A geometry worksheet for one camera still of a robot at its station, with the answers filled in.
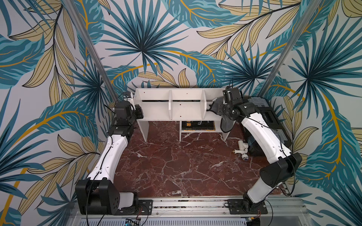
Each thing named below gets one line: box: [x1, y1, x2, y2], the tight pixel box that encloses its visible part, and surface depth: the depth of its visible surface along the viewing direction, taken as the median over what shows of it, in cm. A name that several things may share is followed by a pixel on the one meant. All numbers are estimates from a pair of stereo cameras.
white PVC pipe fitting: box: [231, 139, 249, 161], surface depth 95 cm
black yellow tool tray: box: [181, 120, 216, 131], surface depth 92 cm
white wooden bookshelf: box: [132, 88, 231, 143], surface depth 85 cm
